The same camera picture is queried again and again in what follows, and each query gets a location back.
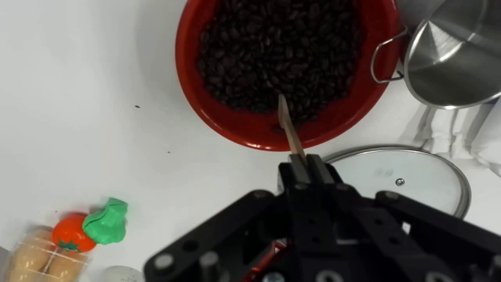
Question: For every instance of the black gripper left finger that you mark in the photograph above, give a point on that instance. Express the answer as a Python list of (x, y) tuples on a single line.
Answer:
[(307, 235)]

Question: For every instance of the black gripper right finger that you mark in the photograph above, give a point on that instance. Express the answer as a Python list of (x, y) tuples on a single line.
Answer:
[(396, 240)]

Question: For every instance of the glass lid with black knob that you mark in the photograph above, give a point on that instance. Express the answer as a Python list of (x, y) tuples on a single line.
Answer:
[(416, 172)]

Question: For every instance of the dark coffee beans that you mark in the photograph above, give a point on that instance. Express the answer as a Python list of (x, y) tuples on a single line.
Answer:
[(271, 52)]

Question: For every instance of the small silver steel pot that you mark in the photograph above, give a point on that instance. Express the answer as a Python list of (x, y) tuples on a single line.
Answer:
[(454, 63)]

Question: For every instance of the red orange bowl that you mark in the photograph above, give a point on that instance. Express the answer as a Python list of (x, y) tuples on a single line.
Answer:
[(184, 63)]

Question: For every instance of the red cup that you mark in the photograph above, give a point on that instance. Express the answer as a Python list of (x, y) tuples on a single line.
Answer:
[(266, 260)]

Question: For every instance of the orange toy tomato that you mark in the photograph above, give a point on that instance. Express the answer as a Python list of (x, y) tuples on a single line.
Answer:
[(70, 232)]

